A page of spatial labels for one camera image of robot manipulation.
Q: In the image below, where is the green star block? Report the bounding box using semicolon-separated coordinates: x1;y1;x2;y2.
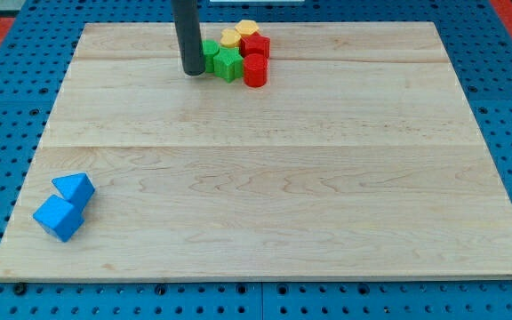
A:
213;47;244;83

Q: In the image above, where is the red star block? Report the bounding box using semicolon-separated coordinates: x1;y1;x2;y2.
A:
240;33;271;58

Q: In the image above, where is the blue triangle block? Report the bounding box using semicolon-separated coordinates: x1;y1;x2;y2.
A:
52;173;95;209

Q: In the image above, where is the red cylinder block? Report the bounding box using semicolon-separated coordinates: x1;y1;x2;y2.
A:
243;53;268;87

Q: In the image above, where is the light wooden board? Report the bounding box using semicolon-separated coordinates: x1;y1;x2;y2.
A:
0;22;512;283

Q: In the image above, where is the green cylinder block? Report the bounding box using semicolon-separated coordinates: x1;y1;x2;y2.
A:
202;39;220;73

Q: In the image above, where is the yellow heart block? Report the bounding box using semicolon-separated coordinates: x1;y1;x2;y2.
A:
220;28;242;48

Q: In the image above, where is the yellow hexagon block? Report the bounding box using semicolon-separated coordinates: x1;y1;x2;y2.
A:
235;20;260;37

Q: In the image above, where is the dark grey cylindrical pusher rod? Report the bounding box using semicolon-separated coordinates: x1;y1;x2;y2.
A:
171;0;205;76

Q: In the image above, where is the blue cube block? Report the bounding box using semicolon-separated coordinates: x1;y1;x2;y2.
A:
33;195;84;242

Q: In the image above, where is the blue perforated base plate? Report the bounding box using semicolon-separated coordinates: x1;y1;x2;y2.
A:
0;0;512;319

